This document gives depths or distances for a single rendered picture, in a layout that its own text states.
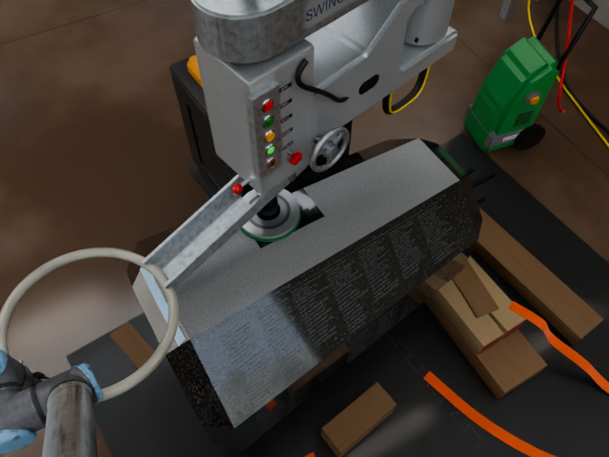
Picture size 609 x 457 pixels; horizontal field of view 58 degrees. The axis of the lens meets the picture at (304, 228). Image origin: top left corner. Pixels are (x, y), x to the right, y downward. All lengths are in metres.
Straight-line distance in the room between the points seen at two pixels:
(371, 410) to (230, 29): 1.63
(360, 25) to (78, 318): 1.88
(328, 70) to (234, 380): 0.97
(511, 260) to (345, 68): 1.56
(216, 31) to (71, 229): 2.03
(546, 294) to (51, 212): 2.51
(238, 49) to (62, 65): 2.83
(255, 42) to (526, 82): 2.04
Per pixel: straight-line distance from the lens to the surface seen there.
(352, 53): 1.56
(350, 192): 1.95
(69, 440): 1.01
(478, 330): 2.45
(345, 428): 2.31
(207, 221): 1.73
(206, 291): 1.76
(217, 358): 1.74
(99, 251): 1.78
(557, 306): 2.77
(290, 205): 1.87
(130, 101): 3.59
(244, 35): 1.20
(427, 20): 1.79
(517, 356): 2.57
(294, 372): 1.85
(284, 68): 1.30
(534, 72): 3.02
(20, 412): 1.30
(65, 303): 2.86
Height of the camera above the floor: 2.37
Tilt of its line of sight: 57 degrees down
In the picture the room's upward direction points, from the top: straight up
